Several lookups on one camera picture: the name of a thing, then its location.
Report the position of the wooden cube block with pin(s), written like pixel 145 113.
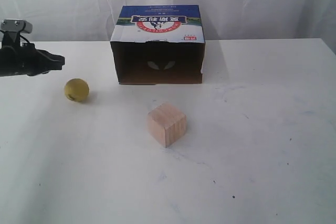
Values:
pixel 166 124

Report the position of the blue white cardboard box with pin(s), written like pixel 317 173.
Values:
pixel 158 44

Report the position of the yellow tennis ball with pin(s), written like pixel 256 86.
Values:
pixel 76 90

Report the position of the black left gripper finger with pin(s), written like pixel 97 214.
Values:
pixel 49 61

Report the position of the black camera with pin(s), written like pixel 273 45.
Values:
pixel 16 26

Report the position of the white backdrop curtain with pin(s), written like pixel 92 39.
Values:
pixel 222 19

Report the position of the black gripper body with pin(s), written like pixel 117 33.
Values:
pixel 19 60

